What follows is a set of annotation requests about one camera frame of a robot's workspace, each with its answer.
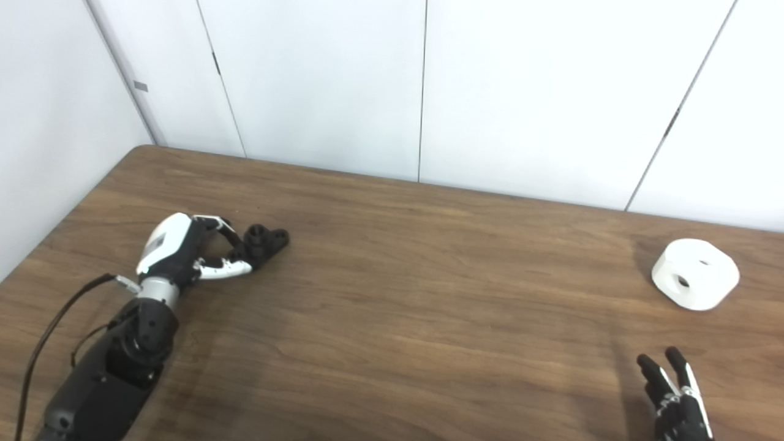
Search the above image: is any round white piece with hole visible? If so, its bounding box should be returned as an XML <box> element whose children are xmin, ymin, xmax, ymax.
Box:
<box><xmin>651</xmin><ymin>238</ymin><xmax>741</xmax><ymax>311</ymax></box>

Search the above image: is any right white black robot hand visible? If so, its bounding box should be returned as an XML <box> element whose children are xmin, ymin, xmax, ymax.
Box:
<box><xmin>636</xmin><ymin>347</ymin><xmax>715</xmax><ymax>441</ymax></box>

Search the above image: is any black flanged holder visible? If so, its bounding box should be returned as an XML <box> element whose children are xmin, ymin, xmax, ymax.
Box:
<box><xmin>228</xmin><ymin>224</ymin><xmax>290</xmax><ymax>270</ymax></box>

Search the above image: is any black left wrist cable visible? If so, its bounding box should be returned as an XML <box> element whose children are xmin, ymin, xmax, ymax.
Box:
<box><xmin>13</xmin><ymin>274</ymin><xmax>143</xmax><ymax>441</ymax></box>

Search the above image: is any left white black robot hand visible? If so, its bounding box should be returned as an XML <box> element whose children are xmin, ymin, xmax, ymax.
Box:
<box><xmin>135</xmin><ymin>213</ymin><xmax>254</xmax><ymax>288</ymax></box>

